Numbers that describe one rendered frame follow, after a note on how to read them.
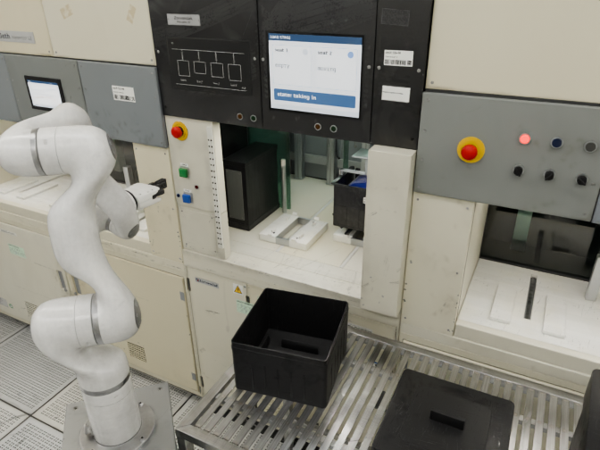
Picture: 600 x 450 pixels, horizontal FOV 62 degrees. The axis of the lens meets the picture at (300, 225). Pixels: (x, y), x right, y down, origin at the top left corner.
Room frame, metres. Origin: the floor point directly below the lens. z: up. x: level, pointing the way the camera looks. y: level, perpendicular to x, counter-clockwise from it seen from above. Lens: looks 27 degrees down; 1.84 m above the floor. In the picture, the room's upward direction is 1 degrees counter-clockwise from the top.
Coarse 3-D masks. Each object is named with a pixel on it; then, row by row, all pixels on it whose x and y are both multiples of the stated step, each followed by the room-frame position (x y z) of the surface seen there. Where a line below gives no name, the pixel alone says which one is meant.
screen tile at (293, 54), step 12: (276, 48) 1.48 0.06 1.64; (288, 48) 1.46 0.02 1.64; (300, 48) 1.44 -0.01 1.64; (276, 60) 1.48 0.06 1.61; (288, 60) 1.46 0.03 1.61; (300, 60) 1.44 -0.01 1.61; (276, 72) 1.48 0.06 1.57; (288, 72) 1.46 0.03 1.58; (300, 72) 1.44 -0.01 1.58; (288, 84) 1.46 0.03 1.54; (300, 84) 1.44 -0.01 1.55
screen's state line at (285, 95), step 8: (280, 88) 1.47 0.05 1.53; (280, 96) 1.47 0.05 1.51; (288, 96) 1.46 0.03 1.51; (296, 96) 1.45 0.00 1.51; (304, 96) 1.44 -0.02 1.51; (312, 96) 1.43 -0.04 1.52; (320, 96) 1.42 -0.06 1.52; (328, 96) 1.40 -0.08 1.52; (336, 96) 1.39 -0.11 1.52; (344, 96) 1.38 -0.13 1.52; (352, 96) 1.37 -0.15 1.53; (328, 104) 1.40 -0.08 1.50; (336, 104) 1.39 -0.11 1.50; (344, 104) 1.38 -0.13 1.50; (352, 104) 1.37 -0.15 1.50
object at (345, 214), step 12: (360, 156) 1.76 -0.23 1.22; (348, 168) 1.90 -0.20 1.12; (336, 180) 1.76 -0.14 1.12; (348, 180) 1.86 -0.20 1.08; (336, 192) 1.74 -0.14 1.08; (348, 192) 1.71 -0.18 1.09; (360, 192) 1.69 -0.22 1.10; (336, 204) 1.73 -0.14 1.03; (348, 204) 1.71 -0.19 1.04; (360, 204) 1.69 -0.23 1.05; (336, 216) 1.73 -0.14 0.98; (348, 216) 1.71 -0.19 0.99; (360, 216) 1.69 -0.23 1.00; (348, 228) 1.71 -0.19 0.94; (360, 228) 1.69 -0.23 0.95
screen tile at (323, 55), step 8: (320, 48) 1.42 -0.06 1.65; (328, 48) 1.41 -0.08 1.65; (336, 48) 1.39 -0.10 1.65; (344, 48) 1.38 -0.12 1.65; (320, 56) 1.42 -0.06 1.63; (328, 56) 1.40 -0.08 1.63; (336, 56) 1.39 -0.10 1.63; (344, 56) 1.38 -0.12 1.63; (328, 64) 1.40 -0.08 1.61; (336, 64) 1.39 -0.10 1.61; (344, 64) 1.38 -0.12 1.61; (352, 64) 1.37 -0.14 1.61; (320, 72) 1.42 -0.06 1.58; (352, 72) 1.37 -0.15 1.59; (320, 80) 1.42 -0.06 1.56; (328, 80) 1.40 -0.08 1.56; (336, 80) 1.39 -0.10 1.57; (344, 80) 1.38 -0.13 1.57; (352, 80) 1.37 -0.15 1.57; (328, 88) 1.40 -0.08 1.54; (336, 88) 1.39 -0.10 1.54; (344, 88) 1.38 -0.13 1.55; (352, 88) 1.37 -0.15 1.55
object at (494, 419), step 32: (416, 384) 0.97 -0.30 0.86; (448, 384) 0.97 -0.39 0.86; (384, 416) 0.87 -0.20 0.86; (416, 416) 0.87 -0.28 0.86; (448, 416) 0.84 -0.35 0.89; (480, 416) 0.86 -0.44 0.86; (512, 416) 0.86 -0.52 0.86; (384, 448) 0.78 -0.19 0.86; (416, 448) 0.77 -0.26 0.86; (448, 448) 0.77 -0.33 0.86; (480, 448) 0.77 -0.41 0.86
